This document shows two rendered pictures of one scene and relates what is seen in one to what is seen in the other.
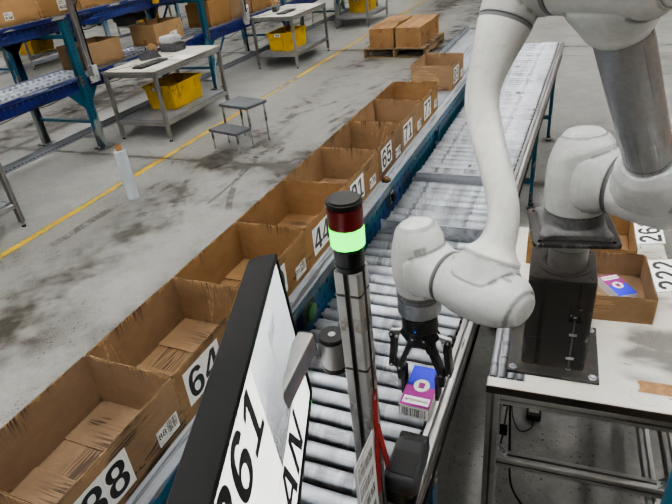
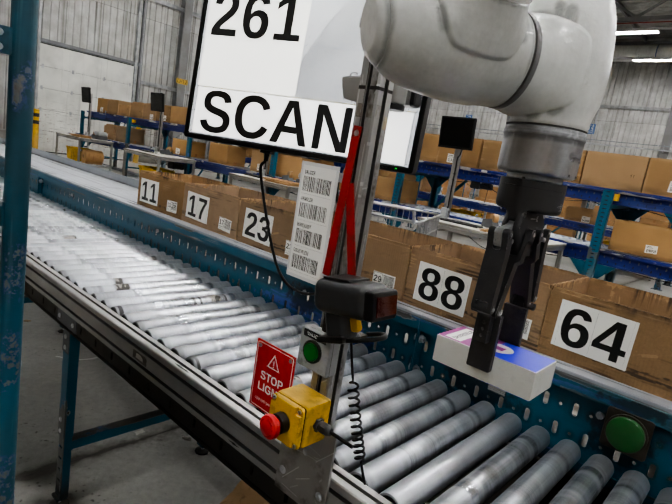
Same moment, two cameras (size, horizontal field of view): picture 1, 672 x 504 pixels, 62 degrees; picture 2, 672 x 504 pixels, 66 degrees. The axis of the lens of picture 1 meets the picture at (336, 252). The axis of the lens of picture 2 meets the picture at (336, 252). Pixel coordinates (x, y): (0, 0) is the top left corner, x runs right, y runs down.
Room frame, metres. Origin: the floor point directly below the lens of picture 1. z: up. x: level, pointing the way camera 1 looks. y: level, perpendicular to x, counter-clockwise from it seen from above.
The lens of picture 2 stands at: (0.88, -0.81, 1.26)
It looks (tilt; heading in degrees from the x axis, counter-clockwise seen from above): 10 degrees down; 105
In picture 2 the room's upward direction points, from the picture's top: 9 degrees clockwise
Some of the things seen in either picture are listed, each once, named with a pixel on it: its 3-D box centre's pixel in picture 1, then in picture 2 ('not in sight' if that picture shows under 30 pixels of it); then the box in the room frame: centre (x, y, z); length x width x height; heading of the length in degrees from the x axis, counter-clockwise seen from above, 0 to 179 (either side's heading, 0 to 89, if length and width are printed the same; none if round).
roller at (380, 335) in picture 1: (381, 336); not in sight; (1.53, -0.12, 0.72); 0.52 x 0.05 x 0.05; 64
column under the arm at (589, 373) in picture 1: (557, 308); not in sight; (1.34, -0.64, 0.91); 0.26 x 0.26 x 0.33; 67
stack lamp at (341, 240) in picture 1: (346, 224); not in sight; (0.70, -0.02, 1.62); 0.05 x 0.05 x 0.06
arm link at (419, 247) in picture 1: (423, 257); (552, 56); (0.93, -0.17, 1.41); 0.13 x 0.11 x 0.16; 37
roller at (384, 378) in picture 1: (362, 374); not in sight; (1.36, -0.04, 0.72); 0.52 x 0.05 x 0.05; 64
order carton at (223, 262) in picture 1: (246, 272); not in sight; (1.67, 0.32, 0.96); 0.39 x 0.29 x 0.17; 154
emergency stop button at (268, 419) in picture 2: not in sight; (275, 424); (0.65, -0.11, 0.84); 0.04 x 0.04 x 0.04; 64
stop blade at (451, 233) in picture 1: (431, 233); not in sight; (2.15, -0.42, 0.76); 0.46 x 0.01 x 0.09; 64
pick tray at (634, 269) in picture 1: (588, 283); not in sight; (1.60, -0.87, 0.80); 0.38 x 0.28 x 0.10; 69
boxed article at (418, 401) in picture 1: (421, 392); (492, 360); (0.94, -0.16, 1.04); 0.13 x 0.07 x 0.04; 154
